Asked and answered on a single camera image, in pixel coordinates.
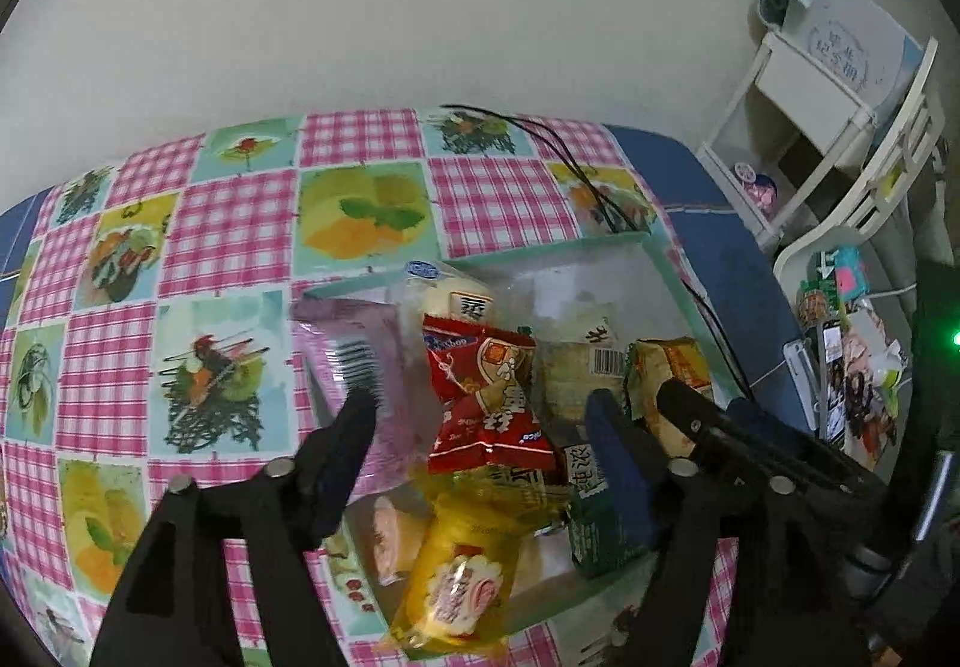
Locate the green white snack packet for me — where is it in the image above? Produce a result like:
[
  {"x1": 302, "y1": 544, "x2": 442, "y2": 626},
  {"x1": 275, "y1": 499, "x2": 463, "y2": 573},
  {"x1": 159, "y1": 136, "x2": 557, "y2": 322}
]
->
[{"x1": 563, "y1": 442, "x2": 647, "y2": 578}]

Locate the beige swiss roll packet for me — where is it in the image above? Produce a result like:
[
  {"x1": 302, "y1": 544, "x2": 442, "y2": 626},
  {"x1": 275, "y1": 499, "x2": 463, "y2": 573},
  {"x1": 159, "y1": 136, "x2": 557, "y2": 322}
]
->
[{"x1": 625, "y1": 337, "x2": 713, "y2": 457}]

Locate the cream orange snack packet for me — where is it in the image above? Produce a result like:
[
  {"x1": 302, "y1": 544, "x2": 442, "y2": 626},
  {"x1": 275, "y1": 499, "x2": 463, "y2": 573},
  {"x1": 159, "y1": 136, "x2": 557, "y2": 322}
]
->
[{"x1": 537, "y1": 314, "x2": 626, "y2": 423}]

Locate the red candy packet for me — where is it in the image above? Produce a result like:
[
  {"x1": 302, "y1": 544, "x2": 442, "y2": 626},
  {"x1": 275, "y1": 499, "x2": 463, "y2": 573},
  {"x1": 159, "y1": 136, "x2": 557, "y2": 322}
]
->
[{"x1": 421, "y1": 316, "x2": 556, "y2": 474}]

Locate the yellow cake packet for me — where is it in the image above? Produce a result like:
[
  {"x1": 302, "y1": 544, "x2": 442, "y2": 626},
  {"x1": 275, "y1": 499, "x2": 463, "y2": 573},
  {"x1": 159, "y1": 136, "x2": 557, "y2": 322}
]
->
[{"x1": 389, "y1": 470, "x2": 569, "y2": 660}]

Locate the purple snack packet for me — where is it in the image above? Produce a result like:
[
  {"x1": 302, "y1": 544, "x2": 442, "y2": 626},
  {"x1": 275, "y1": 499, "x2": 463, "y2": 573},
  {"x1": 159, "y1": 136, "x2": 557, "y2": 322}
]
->
[{"x1": 291, "y1": 295, "x2": 439, "y2": 501}]

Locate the white phone stand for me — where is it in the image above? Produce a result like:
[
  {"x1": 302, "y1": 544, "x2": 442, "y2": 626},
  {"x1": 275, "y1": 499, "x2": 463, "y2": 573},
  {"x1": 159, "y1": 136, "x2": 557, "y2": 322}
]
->
[{"x1": 782, "y1": 339, "x2": 820, "y2": 435}]

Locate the smartphone on stand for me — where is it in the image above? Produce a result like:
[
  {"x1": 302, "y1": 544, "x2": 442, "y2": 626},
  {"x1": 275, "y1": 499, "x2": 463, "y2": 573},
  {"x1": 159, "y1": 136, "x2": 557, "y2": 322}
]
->
[{"x1": 818, "y1": 319, "x2": 846, "y2": 444}]

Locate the teal white cardboard tray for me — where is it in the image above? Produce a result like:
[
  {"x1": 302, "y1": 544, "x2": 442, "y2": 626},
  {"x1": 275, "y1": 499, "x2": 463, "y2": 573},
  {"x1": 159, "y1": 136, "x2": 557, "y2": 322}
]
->
[{"x1": 291, "y1": 233, "x2": 732, "y2": 647}]

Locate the teal pink toy box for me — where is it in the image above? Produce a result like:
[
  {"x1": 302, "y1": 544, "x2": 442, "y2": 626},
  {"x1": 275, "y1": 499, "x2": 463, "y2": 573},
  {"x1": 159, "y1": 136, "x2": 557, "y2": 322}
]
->
[{"x1": 830, "y1": 246, "x2": 869, "y2": 304}]

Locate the blue bedsheet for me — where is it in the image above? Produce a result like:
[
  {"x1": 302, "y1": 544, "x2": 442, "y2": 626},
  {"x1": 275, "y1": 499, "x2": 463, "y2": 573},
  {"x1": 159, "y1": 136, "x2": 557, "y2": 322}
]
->
[{"x1": 610, "y1": 125, "x2": 809, "y2": 431}]

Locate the white chair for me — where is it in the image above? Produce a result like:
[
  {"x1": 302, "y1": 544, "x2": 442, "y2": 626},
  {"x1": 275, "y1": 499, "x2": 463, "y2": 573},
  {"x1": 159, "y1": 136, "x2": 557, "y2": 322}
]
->
[{"x1": 773, "y1": 38, "x2": 946, "y2": 304}]

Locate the checkered picture tablecloth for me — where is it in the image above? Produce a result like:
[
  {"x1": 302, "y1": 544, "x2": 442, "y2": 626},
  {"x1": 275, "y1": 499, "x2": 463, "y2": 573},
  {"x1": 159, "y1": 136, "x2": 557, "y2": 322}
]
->
[{"x1": 2, "y1": 106, "x2": 737, "y2": 665}]

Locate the white shelf unit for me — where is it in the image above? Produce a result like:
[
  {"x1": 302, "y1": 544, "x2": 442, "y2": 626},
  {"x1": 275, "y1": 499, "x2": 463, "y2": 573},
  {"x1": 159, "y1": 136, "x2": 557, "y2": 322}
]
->
[{"x1": 694, "y1": 0, "x2": 925, "y2": 256}]

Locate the black cable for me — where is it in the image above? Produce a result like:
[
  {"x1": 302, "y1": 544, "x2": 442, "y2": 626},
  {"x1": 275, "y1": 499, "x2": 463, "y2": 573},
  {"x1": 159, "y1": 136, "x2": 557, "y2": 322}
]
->
[{"x1": 439, "y1": 103, "x2": 755, "y2": 405}]

